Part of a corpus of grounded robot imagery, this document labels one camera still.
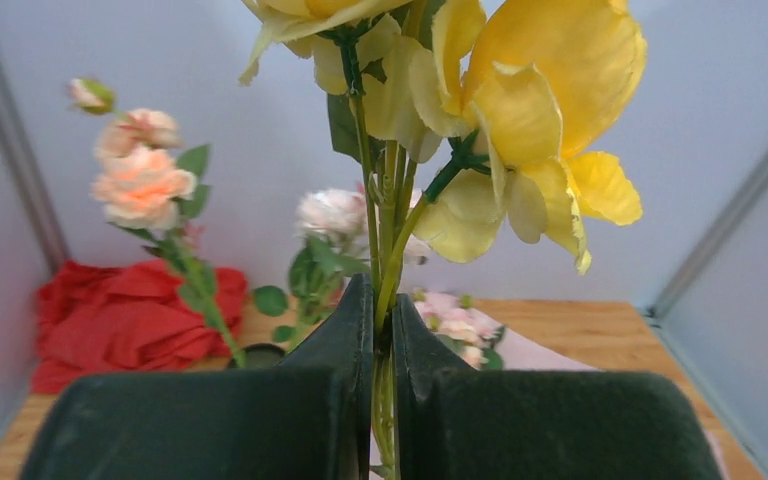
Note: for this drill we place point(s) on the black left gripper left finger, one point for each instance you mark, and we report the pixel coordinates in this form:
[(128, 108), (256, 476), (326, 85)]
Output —
[(306, 417)]

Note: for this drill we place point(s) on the yellow rose bunch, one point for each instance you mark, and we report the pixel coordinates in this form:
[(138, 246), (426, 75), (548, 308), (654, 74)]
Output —
[(464, 121)]

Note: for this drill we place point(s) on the peach rose stem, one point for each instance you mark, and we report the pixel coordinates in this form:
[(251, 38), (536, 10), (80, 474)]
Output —
[(150, 192)]

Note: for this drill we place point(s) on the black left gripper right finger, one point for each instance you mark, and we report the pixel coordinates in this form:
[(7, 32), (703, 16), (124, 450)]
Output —
[(456, 422)]

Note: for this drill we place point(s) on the pink rose stem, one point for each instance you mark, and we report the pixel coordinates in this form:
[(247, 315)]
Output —
[(332, 226)]

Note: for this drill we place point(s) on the black vase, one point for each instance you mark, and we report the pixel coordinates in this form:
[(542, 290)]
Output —
[(257, 356)]

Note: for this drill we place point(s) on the red crumpled cloth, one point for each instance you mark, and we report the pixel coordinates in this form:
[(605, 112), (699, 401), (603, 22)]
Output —
[(95, 320)]

